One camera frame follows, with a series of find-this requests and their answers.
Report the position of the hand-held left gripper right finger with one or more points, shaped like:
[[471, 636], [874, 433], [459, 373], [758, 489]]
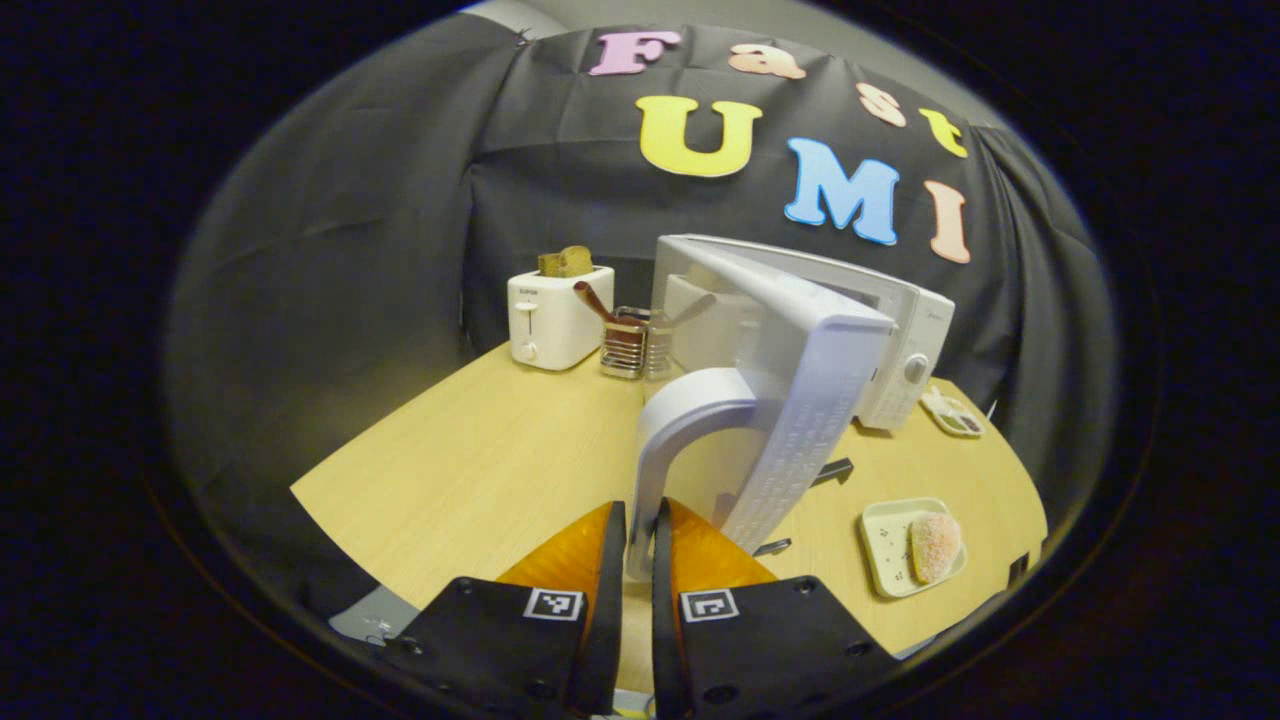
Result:
[[662, 600]]

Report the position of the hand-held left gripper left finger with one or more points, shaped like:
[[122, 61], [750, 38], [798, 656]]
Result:
[[608, 600]]

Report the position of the pale green square plate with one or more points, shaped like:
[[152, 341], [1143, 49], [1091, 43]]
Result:
[[885, 540]]

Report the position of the white microwave oven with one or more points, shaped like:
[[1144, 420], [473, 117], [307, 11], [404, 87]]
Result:
[[810, 380]]

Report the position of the sugar-coated bun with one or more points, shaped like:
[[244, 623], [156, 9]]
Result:
[[935, 547]]

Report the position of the metal utensil holder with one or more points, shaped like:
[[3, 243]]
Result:
[[625, 350]]

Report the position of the white toaster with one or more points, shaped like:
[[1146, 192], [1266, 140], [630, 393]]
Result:
[[555, 320]]

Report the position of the dark brown wooden spoon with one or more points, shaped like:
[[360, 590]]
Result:
[[593, 298]]

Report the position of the brown toast slice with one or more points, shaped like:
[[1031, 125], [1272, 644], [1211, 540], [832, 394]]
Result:
[[567, 262]]

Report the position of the white compartment condiment tray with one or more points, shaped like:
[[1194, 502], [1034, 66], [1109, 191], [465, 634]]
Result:
[[952, 412]]

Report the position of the black backdrop cloth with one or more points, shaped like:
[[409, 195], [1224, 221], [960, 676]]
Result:
[[350, 250]]

